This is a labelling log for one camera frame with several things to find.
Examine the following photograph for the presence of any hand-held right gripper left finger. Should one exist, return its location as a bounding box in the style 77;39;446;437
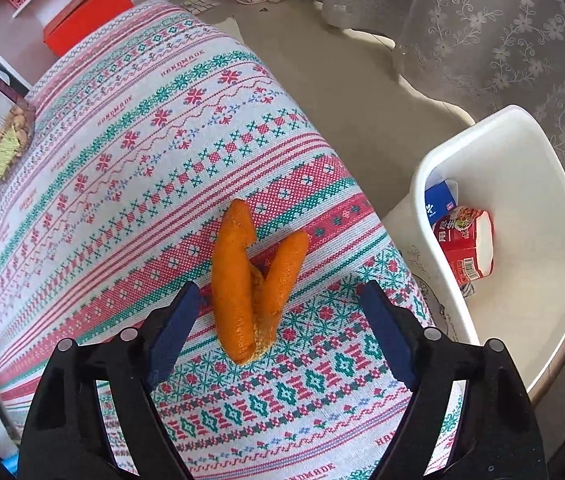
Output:
17;280;203;480

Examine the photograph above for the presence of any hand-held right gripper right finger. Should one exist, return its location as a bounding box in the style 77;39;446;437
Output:
357;280;548;480

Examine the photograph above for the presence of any orange peel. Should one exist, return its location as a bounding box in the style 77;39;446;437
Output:
211;199;311;365

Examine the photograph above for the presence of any red instant noodle cup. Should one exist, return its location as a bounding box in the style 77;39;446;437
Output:
433;206;494;287

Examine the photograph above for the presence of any tall dark blue carton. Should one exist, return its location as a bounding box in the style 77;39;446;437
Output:
423;178;459;228

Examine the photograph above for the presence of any white plastic bin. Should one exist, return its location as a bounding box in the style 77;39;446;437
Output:
381;104;565;395

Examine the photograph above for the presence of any patterned red green tablecloth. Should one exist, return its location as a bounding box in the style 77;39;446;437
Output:
0;0;466;480

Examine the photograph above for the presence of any grey floral lace curtain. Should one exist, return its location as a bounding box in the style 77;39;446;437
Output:
307;0;565;211

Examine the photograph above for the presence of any red cardboard box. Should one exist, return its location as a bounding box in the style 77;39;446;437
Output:
42;0;136;57

